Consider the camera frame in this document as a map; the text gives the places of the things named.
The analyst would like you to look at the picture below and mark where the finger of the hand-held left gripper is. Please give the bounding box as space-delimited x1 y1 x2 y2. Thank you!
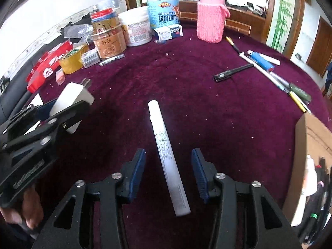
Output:
2 102 91 152
0 99 57 139

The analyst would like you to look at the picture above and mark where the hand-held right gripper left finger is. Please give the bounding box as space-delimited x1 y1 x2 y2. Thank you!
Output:
31 148 147 249

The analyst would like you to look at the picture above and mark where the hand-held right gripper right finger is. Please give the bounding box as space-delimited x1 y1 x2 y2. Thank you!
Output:
191 148 303 249

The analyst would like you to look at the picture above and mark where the white pronged power adapter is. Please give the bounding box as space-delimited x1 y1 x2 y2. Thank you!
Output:
49 78 95 134

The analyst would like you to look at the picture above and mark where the white marker grey print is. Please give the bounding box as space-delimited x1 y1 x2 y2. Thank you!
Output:
148 100 192 217

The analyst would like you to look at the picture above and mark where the white dropper bottle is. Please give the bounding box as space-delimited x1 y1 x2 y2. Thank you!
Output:
302 155 318 198

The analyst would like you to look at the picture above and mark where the cardboard box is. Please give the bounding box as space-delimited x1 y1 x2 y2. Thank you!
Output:
282 113 332 244

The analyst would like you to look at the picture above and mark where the black marker green cap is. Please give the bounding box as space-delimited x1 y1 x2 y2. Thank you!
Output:
298 211 319 242

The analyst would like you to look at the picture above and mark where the black marker pink cap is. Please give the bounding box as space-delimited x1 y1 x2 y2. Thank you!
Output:
315 158 328 213

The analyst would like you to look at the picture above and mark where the person's left hand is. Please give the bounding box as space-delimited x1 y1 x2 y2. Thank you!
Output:
0 184 44 231

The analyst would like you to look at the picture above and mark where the white paper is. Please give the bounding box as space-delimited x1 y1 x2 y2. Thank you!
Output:
24 93 44 108

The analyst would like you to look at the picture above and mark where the small pink box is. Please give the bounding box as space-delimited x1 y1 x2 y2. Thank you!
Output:
55 69 66 86

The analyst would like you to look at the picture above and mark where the red packet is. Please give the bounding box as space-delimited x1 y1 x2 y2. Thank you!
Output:
25 39 73 94

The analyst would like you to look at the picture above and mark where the yellow tape roll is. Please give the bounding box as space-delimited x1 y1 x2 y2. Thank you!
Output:
59 44 90 75

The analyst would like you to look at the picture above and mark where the maroon velvet tablecloth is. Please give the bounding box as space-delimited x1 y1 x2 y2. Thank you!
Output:
26 23 332 249

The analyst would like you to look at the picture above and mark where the silver pen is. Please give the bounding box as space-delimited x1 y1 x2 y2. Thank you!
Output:
99 54 125 66

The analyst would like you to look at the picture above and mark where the orange label jar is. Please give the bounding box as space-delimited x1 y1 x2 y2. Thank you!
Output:
92 23 127 60

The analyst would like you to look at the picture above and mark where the bubble wrap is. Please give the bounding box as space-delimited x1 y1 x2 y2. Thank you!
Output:
61 22 94 44

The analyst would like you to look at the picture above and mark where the red lid jar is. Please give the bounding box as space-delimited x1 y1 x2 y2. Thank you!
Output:
89 8 120 32

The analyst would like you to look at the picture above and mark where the white plastic tub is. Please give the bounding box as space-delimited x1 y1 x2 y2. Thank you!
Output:
119 7 153 47

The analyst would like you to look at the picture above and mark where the clear ballpoint pen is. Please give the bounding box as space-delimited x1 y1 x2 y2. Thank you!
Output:
267 70 292 94

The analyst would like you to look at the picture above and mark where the white thin pen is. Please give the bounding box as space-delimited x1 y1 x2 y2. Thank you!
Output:
239 52 275 78

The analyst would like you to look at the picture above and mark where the blue lighter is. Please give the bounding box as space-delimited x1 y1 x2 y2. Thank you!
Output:
250 52 275 71

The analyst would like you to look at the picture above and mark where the green pen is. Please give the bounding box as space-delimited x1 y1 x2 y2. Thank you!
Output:
289 82 312 104

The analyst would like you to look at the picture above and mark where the blue white small box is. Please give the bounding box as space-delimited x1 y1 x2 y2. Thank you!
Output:
154 24 183 41

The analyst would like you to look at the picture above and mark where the gold black brush pen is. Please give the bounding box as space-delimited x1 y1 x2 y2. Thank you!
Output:
225 36 242 55

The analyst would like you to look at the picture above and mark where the plain white marker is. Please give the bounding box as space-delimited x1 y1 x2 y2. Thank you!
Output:
247 50 281 66

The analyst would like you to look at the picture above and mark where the blue label jar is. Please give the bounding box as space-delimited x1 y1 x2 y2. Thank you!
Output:
146 0 181 30

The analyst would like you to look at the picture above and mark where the pink knitted cover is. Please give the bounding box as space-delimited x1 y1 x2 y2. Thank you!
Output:
196 0 231 43

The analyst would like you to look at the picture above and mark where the wooden cabinet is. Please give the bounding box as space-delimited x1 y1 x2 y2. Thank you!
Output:
179 0 267 37

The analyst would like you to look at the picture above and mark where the dark blue jacket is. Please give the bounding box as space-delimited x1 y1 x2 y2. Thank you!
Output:
324 62 332 96

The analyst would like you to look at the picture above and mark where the brown wooden door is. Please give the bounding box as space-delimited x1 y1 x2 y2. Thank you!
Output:
306 17 332 77

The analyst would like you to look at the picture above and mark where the bamboo painted panel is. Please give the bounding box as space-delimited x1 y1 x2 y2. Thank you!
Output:
266 0 296 52

